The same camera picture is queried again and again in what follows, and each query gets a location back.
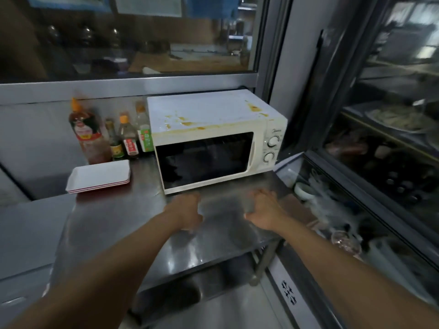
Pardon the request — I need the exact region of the person's left hand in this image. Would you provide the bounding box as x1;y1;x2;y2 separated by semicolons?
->
164;192;203;233

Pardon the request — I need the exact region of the person's right hand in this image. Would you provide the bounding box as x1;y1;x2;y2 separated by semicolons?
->
244;188;292;233

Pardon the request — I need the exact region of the brown cloth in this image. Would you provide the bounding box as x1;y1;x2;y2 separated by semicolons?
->
281;194;318;230

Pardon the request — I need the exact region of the clear bottle green label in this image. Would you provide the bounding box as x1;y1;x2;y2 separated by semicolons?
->
134;101;154;154

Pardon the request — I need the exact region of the plain white rectangular plate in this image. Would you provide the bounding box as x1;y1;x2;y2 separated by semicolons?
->
68;184;130;195

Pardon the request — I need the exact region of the dark sauce bottle orange cap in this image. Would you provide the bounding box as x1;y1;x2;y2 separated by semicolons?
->
118;112;140;159

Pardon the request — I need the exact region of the white rectangular plate red underside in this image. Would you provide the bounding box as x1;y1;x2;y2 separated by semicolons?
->
65;159;131;190

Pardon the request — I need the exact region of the small glass bottle tan cap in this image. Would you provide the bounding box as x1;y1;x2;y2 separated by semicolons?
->
104;119;125;161

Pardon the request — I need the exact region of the white microwave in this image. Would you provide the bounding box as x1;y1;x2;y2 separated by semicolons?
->
146;89;288;196

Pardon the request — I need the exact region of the large ketchup bottle orange cap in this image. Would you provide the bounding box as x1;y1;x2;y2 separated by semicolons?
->
68;98;112;165

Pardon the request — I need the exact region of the person's right forearm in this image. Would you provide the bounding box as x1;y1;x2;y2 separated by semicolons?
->
274;215;439;329

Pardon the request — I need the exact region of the person's left forearm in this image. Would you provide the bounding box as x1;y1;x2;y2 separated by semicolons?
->
6;212;186;329

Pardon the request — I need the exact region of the white bowl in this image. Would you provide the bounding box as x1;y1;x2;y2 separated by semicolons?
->
294;181;318;201

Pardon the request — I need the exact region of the stainless steel table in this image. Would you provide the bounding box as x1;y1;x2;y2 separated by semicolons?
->
43;152;318;328

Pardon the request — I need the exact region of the wooden kitchen counter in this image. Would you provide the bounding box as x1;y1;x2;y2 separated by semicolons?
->
128;51;254;73

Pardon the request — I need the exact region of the low grey cabinet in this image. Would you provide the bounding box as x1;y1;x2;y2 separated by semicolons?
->
0;193;76;326

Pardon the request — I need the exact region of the white paper notice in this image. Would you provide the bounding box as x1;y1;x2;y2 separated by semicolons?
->
115;0;182;17

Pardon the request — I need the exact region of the blue bordered poster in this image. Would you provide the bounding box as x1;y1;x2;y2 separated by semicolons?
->
26;0;112;13

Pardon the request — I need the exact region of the glass window aluminium frame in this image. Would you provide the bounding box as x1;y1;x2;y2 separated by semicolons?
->
0;0;294;106

